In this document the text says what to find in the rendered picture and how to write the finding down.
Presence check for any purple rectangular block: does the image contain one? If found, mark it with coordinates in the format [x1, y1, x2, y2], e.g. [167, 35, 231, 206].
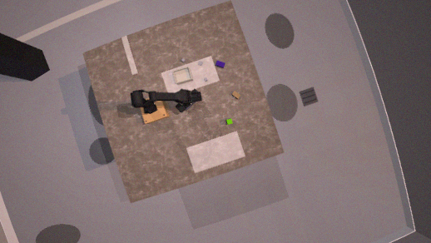
[216, 61, 225, 68]

